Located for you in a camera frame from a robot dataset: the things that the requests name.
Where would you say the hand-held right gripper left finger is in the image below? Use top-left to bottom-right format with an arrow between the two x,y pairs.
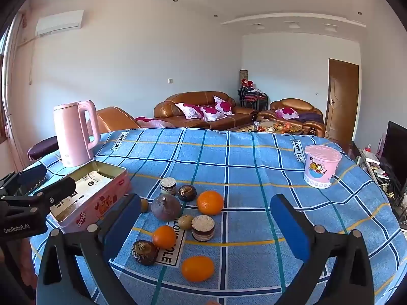
36,193 -> 142,305

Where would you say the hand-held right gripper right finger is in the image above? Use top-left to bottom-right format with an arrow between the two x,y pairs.
270,194 -> 376,305

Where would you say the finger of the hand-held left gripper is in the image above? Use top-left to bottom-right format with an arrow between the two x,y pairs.
0,177 -> 77,217
0,165 -> 48,196

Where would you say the dark brown mangosteen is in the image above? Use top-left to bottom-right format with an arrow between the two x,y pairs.
177,185 -> 197,202
132,240 -> 158,266

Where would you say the pink tin box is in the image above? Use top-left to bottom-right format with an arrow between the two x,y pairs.
48,160 -> 132,234

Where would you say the orange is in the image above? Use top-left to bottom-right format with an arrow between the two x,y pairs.
197,190 -> 224,216
152,225 -> 176,249
181,256 -> 215,283

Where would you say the purple passion fruit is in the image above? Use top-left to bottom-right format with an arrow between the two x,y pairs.
151,194 -> 182,221

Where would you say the small white jar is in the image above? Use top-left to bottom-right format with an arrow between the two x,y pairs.
160,177 -> 177,195

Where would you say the round speckled layered cake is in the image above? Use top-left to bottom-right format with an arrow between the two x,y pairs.
191,215 -> 216,242

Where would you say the plate of small fruits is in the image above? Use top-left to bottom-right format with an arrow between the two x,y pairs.
257,121 -> 302,134

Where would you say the purple cushioned stool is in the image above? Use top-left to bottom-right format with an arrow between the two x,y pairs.
27,136 -> 59,161

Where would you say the pink electric kettle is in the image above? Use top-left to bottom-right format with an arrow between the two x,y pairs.
53,100 -> 101,168

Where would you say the pink cartoon paper cup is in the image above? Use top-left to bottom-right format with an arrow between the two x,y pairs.
303,144 -> 343,190

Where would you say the pink curtain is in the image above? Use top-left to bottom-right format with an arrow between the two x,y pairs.
2,13 -> 32,172

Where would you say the blue checked tablecloth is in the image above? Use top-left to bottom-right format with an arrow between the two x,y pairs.
24,128 -> 402,305

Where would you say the brown leather chaise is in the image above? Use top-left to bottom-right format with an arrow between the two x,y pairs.
87,106 -> 142,134

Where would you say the cluttered tv cabinet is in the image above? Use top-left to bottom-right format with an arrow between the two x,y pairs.
351,140 -> 407,229

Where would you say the pink floral blanket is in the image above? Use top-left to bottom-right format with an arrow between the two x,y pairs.
135,116 -> 177,128

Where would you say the coffee table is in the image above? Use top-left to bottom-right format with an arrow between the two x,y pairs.
226,120 -> 306,135

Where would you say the purple blanket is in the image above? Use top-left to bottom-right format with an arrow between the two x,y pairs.
296,112 -> 322,123

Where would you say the white air conditioner pipe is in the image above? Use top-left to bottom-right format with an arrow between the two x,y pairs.
28,34 -> 36,85

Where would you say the white pink flower pillow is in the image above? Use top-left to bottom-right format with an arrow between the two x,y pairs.
213,96 -> 236,116
199,105 -> 227,122
175,102 -> 204,119
275,107 -> 299,119

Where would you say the brown leather armchair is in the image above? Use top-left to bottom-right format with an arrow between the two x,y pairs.
257,98 -> 325,137

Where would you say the black television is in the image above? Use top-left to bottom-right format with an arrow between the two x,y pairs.
381,121 -> 407,186

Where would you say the stack of dark chairs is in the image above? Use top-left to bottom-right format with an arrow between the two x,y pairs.
238,86 -> 268,110

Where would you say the brown wooden door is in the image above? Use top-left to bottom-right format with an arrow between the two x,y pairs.
324,58 -> 360,142

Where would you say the brown leather sofa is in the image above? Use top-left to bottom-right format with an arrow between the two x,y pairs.
154,91 -> 258,131

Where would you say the white air conditioner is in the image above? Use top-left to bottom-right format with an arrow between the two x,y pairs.
35,9 -> 85,36

